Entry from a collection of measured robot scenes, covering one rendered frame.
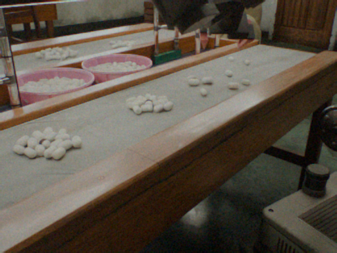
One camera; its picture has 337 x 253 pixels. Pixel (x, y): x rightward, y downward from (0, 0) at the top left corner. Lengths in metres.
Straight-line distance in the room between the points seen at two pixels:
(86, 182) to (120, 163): 0.08
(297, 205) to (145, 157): 0.56
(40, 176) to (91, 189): 0.14
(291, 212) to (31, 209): 0.73
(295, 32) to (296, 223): 4.88
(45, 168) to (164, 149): 0.24
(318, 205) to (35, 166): 0.79
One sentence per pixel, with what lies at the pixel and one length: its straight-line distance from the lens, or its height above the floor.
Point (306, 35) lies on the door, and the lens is 5.69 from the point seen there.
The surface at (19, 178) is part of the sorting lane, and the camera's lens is 0.73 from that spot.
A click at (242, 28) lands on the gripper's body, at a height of 0.97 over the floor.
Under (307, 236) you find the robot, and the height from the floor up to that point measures 0.47.
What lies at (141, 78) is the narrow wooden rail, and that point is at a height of 0.76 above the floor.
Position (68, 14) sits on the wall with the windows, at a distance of 6.58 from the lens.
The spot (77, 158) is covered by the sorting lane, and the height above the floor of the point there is 0.74.
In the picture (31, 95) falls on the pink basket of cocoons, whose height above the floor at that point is 0.76.
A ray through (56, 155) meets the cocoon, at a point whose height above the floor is 0.75.
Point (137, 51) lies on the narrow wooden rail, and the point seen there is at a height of 0.75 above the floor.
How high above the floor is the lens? 1.12
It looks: 25 degrees down
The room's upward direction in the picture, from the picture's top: straight up
